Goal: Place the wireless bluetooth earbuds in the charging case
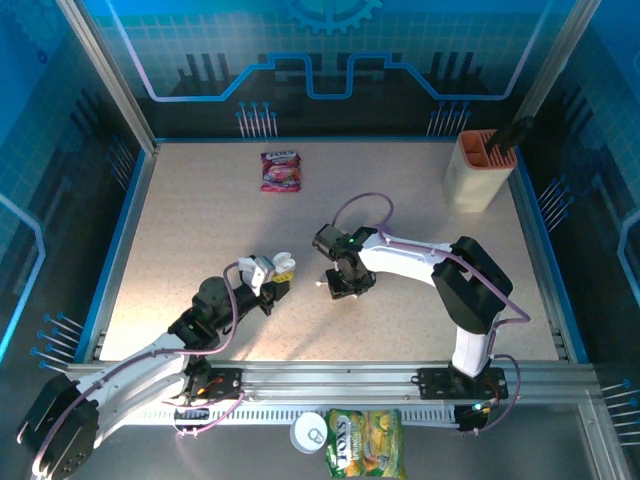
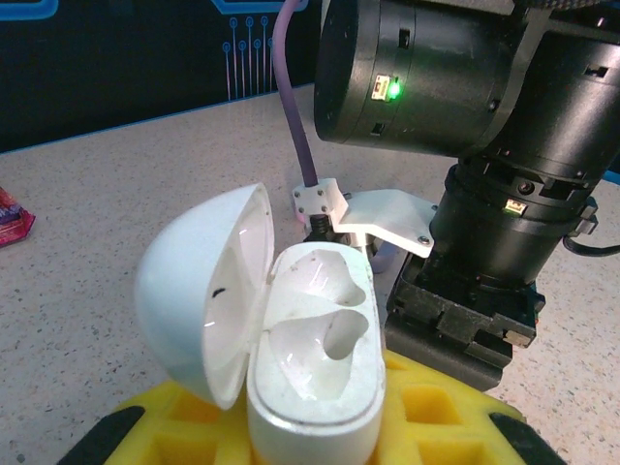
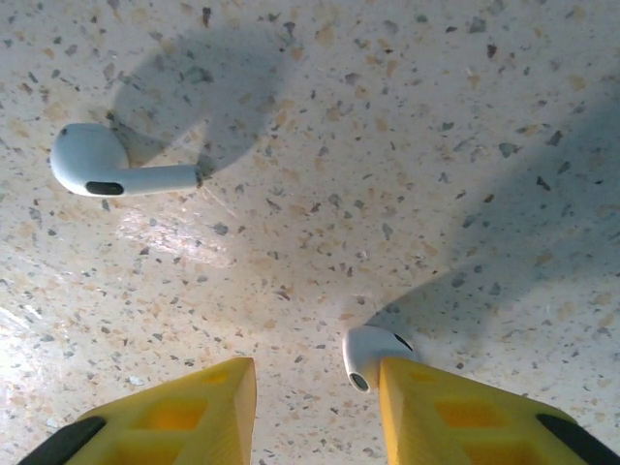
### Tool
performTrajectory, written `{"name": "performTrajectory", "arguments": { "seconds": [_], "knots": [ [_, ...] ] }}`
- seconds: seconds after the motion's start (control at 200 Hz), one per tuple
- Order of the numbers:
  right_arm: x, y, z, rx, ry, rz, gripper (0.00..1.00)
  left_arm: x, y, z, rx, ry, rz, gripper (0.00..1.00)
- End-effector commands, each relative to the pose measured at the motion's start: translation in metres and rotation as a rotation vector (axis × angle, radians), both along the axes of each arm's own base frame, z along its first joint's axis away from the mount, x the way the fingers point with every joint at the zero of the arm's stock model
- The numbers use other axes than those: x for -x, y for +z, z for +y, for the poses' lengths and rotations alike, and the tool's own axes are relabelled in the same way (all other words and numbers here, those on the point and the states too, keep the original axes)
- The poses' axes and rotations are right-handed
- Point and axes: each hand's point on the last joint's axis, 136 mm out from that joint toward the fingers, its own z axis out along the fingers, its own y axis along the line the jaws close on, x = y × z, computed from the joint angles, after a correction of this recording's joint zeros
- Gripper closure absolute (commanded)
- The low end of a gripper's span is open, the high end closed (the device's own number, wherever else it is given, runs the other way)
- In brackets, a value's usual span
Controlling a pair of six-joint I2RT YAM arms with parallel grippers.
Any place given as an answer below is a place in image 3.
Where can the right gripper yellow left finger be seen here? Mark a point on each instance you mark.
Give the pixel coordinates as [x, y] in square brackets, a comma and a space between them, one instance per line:
[194, 426]

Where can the white stem earbud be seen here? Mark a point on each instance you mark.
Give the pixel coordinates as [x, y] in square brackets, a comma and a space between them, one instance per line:
[363, 349]
[92, 160]

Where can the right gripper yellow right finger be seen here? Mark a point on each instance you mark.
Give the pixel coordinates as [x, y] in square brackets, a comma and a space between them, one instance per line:
[460, 426]

